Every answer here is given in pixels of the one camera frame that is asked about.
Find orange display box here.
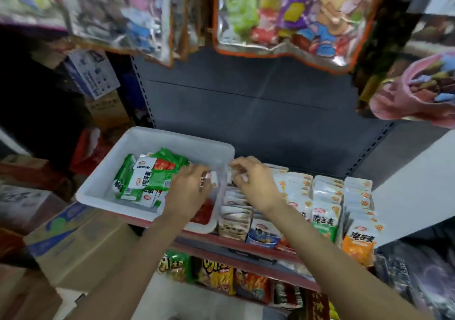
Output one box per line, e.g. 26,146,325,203
341,177,388,267

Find red display box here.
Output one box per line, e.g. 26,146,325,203
273,163,314,253

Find plain brown cardboard carton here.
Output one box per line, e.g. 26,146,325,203
84,90,132,131

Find red plastic bag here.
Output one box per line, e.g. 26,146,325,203
69,126,115,177

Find person's left hand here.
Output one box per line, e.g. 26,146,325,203
162,163,213,221

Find pale printed carton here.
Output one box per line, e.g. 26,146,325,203
0,184,68,233

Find blue print cardboard carton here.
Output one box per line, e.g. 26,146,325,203
23,202,139,293

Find hanging pink candy bag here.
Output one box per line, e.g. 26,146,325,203
370,53,455,128

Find green display box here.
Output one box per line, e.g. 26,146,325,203
309,175,346,245

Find black plastic wrapped bundle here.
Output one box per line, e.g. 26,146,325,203
373,238,455,320

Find gold display box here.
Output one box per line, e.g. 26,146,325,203
218,188,253,242

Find person's right hand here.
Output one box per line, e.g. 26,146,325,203
229,155,285,214

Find red yellow carton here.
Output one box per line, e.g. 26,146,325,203
0,229,26,256

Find row of orange chip bags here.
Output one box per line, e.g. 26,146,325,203
158,251,303,309

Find white blue carton box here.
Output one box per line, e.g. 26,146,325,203
64,48,122,100

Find white plastic bin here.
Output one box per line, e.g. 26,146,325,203
76,126,236,234

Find pile of snack packets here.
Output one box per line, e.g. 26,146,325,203
112,147,214,225

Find hanging yellow green snack bags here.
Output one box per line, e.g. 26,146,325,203
352,0,428,111

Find person's left forearm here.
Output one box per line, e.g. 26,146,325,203
67,208,193,320

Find person's right forearm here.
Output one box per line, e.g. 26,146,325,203
266,201,428,320

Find dark red white-label carton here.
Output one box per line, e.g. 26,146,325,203
306,291,331,320

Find orange trimmed colourful candy bag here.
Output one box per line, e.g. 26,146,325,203
213,0,395,74

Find orange trimmed toy snack bag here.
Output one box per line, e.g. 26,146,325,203
53,0,214,68

